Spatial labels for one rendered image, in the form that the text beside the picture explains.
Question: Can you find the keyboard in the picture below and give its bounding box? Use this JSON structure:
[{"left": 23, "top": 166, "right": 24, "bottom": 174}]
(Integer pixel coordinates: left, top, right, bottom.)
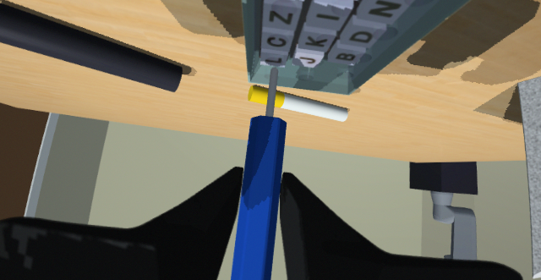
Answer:
[{"left": 241, "top": 0, "right": 472, "bottom": 96}]

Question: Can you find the blue stylus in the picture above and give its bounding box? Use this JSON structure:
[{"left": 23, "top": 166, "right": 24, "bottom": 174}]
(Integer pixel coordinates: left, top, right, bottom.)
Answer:
[{"left": 231, "top": 67, "right": 287, "bottom": 280}]

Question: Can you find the white cylinder with yellow end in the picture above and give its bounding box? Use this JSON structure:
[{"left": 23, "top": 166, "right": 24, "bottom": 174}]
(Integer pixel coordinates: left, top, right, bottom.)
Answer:
[{"left": 248, "top": 85, "right": 348, "bottom": 122}]

